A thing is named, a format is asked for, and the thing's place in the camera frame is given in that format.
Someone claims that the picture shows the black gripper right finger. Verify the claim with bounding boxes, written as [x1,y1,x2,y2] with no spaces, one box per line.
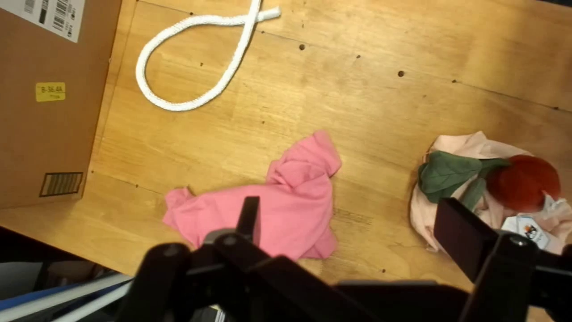
[433,197,572,322]

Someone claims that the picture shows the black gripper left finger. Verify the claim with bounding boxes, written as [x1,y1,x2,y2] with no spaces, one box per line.
[114,195,282,322]

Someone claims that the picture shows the pink cloth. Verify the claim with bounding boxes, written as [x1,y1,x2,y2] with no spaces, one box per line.
[161,131,343,263]

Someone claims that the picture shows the white braided rope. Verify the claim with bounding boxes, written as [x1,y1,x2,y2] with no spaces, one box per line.
[134,0,282,115]

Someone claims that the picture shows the white metal pole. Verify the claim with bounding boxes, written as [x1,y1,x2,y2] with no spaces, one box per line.
[52,283,136,322]

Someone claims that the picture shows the red plush vegetable green leaves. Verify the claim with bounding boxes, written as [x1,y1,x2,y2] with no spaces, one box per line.
[418,151,563,213]

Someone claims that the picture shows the silver metal pole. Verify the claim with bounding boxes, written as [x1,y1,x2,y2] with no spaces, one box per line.
[0,272,130,319]

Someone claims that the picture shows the pale peach cloth with label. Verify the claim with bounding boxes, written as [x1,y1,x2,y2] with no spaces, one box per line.
[407,131,572,258]

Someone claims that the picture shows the cardboard box with shipping label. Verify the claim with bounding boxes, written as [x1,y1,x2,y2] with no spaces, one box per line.
[0,0,123,212]

